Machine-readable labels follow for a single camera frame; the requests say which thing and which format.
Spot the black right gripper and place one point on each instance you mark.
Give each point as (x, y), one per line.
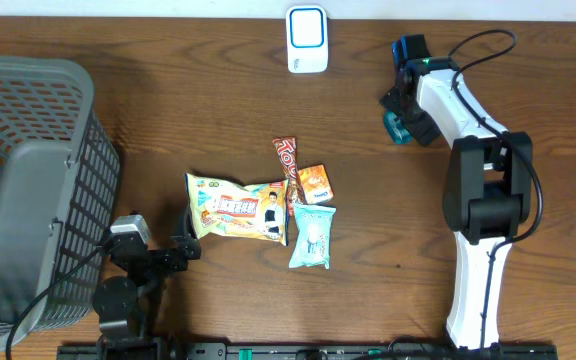
(422, 128)

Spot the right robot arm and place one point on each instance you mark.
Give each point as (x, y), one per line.
(491, 185)

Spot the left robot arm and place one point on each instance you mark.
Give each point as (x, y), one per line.
(128, 305)

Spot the orange tissue packet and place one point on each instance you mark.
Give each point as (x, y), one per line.
(315, 184)

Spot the light teal snack packet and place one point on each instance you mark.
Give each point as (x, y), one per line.
(314, 223)

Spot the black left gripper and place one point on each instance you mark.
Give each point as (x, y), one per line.
(189, 245)

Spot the yellow snack chip bag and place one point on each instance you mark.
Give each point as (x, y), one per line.
(224, 208)

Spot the white barcode scanner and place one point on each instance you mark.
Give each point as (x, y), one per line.
(307, 39)

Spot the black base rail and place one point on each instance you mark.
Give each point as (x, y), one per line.
(220, 351)

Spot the teal Listerine mouthwash bottle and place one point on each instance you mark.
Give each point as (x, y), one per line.
(397, 132)

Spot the grey plastic mesh basket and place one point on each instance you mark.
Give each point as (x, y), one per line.
(59, 175)

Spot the red Top chocolate bar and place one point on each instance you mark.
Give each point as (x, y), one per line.
(286, 148)

